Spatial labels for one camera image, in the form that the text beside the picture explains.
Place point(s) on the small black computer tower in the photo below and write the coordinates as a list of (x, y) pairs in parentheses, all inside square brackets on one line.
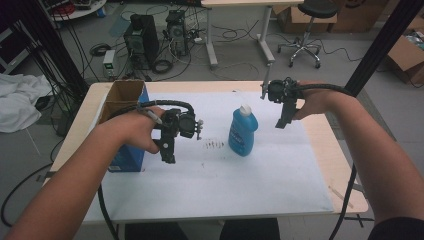
[(176, 33)]

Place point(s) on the black swivel stool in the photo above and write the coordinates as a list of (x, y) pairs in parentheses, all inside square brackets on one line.
[(318, 8)]

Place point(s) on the blue cardboard box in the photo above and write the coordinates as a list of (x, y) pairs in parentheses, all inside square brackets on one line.
[(128, 160)]

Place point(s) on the round white shelf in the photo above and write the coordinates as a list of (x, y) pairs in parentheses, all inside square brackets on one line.
[(83, 13)]

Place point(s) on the person's black sleeve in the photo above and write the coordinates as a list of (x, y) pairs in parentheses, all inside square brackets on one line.
[(400, 231)]

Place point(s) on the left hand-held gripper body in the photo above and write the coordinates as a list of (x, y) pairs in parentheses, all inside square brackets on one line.
[(183, 125)]

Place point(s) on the white table mat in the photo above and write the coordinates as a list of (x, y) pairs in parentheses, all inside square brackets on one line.
[(233, 186)]

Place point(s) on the person's left hand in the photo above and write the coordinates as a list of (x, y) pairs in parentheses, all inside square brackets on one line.
[(136, 128)]

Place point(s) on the white power strip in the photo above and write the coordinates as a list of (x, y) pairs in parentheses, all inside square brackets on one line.
[(198, 40)]

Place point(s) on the white cloth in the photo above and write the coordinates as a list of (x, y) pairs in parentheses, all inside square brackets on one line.
[(20, 100)]

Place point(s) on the black metal post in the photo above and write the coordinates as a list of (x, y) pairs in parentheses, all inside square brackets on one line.
[(383, 40)]

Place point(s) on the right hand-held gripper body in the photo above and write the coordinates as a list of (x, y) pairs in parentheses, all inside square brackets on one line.
[(280, 91)]

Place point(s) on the white desk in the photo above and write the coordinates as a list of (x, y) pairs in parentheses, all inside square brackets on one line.
[(250, 2)]

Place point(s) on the person's black pants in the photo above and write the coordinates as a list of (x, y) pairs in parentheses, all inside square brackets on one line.
[(250, 231)]

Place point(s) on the blue plastic bottle white cap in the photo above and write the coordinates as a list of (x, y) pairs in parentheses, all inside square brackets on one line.
[(241, 133)]

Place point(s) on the open brown cardboard box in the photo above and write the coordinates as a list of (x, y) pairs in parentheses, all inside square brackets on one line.
[(405, 55)]

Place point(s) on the person's right hand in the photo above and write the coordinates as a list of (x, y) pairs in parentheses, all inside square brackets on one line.
[(316, 101)]

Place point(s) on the large black computer tower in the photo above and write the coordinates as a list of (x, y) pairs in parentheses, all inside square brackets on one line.
[(141, 43)]

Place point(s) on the white power supply unit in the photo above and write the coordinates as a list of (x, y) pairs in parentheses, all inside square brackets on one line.
[(109, 63)]

